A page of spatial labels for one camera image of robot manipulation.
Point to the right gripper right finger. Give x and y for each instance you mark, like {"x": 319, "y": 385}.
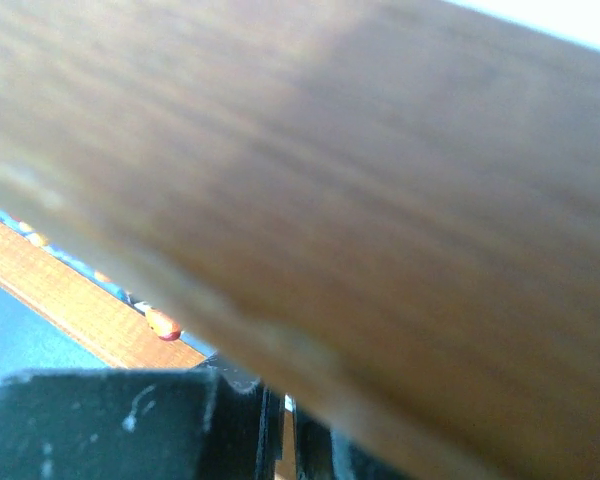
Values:
{"x": 324, "y": 453}

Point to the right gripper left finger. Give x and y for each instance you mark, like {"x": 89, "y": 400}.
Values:
{"x": 136, "y": 424}

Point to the orange tiger toy figure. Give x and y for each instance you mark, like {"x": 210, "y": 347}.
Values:
{"x": 162, "y": 325}

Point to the orange wooden shelf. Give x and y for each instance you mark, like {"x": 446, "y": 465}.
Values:
{"x": 388, "y": 209}

